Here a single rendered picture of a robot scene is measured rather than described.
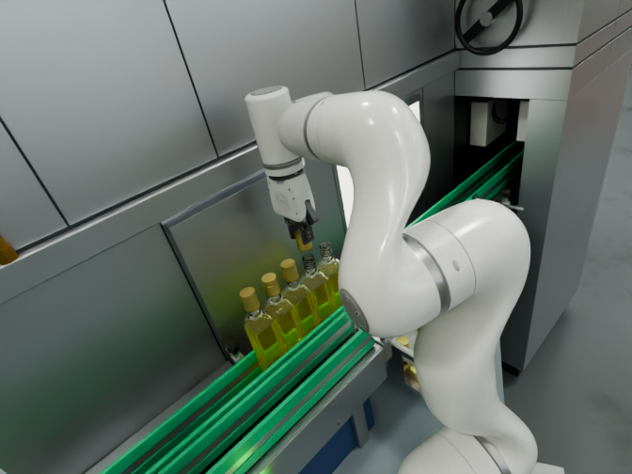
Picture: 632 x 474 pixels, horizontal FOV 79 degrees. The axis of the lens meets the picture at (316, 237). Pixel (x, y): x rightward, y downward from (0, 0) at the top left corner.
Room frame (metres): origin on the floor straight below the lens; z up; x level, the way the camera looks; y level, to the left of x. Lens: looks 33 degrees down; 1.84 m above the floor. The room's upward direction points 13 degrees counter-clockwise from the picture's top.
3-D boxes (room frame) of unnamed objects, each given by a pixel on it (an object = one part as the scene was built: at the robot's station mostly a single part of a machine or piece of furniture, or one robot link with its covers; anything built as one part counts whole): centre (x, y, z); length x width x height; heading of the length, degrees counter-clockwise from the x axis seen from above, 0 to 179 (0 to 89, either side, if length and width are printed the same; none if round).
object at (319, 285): (0.75, 0.03, 1.16); 0.06 x 0.06 x 0.21; 36
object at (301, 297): (0.72, 0.08, 1.16); 0.06 x 0.06 x 0.21; 37
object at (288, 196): (0.75, 0.03, 1.49); 0.10 x 0.07 x 0.11; 36
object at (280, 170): (0.75, 0.03, 1.55); 0.09 x 0.08 x 0.03; 36
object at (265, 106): (0.75, 0.03, 1.64); 0.09 x 0.08 x 0.13; 110
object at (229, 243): (0.99, -0.06, 1.32); 0.90 x 0.03 x 0.34; 126
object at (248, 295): (0.65, 0.17, 1.31); 0.04 x 0.04 x 0.04
